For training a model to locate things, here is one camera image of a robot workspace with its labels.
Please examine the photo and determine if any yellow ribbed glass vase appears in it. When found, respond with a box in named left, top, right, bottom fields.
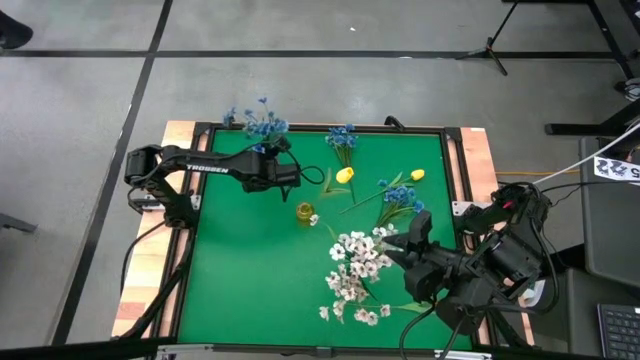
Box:
left=295, top=201, right=316, bottom=227

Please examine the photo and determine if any green table mat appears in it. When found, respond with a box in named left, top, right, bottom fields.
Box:
left=177, top=129, right=474, bottom=351

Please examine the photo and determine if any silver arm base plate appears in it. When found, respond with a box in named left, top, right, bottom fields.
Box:
left=133, top=193, right=202, bottom=211
left=451, top=199, right=494, bottom=217

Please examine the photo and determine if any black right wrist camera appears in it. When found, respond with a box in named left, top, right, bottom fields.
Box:
left=407, top=209, right=434, bottom=246

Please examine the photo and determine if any white cable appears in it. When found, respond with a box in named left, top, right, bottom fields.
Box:
left=519, top=122, right=640, bottom=191

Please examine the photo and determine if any grey metal foot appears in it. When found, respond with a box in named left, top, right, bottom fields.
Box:
left=0, top=212, right=39, bottom=235

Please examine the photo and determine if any black keyboard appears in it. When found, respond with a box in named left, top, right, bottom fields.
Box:
left=597, top=303, right=640, bottom=359

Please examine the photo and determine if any silver corner bracket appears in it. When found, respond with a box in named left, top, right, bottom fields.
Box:
left=433, top=349, right=494, bottom=360
left=155, top=343, right=215, bottom=360

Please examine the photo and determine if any black tripod stand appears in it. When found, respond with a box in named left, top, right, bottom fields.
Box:
left=454, top=0, right=521, bottom=77

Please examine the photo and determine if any black aluminium table frame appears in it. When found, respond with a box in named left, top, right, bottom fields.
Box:
left=149, top=119, right=531, bottom=360

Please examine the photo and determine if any white bag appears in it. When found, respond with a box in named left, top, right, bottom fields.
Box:
left=524, top=279, right=546, bottom=307

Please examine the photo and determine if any black metal desk stand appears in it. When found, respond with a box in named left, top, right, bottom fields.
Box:
left=543, top=0, right=640, bottom=137

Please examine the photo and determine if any black diagonal frame strut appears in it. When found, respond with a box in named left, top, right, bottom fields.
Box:
left=487, top=309, right=531, bottom=349
left=122, top=239, right=194, bottom=341

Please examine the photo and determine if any white marker tag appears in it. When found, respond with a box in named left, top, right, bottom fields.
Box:
left=593, top=155, right=640, bottom=184

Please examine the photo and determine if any grey cabinet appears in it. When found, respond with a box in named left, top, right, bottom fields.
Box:
left=579, top=137, right=640, bottom=289

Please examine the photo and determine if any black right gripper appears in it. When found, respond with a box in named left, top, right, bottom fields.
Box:
left=382, top=232, right=454, bottom=304

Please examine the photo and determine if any black shoe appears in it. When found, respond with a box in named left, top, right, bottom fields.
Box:
left=0, top=10, right=34, bottom=50

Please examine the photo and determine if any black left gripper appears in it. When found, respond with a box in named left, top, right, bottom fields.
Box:
left=242, top=135, right=303, bottom=203

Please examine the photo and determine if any black cable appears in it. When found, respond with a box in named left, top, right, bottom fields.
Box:
left=118, top=222, right=169, bottom=297

